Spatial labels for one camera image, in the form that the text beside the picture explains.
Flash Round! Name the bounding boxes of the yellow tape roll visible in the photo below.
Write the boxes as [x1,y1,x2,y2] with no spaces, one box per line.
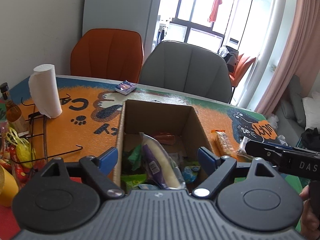
[0,164,20,207]

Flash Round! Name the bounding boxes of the red plastic wrapper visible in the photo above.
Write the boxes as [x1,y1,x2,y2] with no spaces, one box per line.
[0,146,33,188]

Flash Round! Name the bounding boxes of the pink curtain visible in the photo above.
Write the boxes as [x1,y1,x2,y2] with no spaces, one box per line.
[254,0,320,117]

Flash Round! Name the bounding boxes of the purple white long snack packet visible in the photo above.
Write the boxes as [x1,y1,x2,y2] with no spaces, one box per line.
[139,132,187,190]

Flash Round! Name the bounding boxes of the black bag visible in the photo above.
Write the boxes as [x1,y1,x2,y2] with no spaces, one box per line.
[301,128,320,152]

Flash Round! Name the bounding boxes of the orange wafer snack packet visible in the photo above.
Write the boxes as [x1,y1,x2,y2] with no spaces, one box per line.
[211,129,235,156]

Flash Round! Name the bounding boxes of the bright green snack packet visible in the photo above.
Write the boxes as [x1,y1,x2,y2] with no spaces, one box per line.
[121,173,148,193]

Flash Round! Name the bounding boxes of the orange chair by window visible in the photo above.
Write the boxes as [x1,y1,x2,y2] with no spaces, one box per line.
[228,53,257,91]

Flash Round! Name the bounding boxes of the grey black backpack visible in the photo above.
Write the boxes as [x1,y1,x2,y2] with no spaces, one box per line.
[218,45,242,71]

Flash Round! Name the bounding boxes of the amber glass bottle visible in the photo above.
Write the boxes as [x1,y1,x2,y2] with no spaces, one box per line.
[0,82,28,133]

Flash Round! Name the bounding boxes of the black wire rack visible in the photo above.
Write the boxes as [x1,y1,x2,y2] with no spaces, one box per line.
[21,96,84,166]

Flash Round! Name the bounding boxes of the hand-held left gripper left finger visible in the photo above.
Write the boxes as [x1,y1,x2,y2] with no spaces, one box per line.
[41,147,125,199]

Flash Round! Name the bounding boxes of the grey leaning board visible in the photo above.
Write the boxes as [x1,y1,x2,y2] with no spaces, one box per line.
[82,0,163,48]

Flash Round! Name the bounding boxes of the white paper towel roll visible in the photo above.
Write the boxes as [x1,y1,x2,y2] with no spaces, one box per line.
[28,64,63,119]

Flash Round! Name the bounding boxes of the grey dining chair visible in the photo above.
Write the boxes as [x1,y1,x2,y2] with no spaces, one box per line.
[138,40,233,104]

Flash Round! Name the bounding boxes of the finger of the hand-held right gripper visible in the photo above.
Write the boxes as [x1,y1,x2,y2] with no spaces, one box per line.
[245,140,266,159]
[265,142,295,151]

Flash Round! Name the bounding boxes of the person's right hand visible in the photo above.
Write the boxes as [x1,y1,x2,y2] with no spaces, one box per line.
[299,185,320,240]

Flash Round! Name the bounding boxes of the white clear snack packet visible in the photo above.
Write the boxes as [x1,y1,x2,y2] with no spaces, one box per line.
[236,136,253,158]

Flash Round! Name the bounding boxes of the brown cardboard box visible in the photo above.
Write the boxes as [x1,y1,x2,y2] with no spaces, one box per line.
[112,99,213,193]

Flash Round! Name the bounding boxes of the grey sofa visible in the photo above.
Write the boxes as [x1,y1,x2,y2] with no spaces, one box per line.
[274,74,320,153]

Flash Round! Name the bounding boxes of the orange pink snack packet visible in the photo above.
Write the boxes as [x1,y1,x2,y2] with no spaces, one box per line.
[152,132,176,145]

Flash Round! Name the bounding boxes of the dark green snack packet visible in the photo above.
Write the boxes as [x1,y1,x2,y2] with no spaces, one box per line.
[122,143,143,171]

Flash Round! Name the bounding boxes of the white pillow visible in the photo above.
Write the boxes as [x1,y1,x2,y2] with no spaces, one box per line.
[302,97,320,131]

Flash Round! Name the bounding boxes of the small blue purple box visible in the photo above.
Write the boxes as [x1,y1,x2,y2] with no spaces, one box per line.
[115,80,137,96]

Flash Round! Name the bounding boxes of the yellow plastic bag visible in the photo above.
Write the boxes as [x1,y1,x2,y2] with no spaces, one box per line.
[6,127,36,168]

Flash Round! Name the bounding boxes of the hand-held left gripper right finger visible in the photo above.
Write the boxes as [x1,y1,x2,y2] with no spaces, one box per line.
[194,147,278,199]

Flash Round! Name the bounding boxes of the hanging orange garment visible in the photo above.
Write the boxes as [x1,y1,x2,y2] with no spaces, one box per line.
[208,0,225,23]

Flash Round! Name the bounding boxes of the orange dining chair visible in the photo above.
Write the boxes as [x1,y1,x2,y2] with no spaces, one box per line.
[70,28,145,84]

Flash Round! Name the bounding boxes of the white plastic bag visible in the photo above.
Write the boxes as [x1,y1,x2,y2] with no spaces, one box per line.
[266,115,288,146]

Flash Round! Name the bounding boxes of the blue green snack packet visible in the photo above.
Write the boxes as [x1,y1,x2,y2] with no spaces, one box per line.
[182,164,201,183]

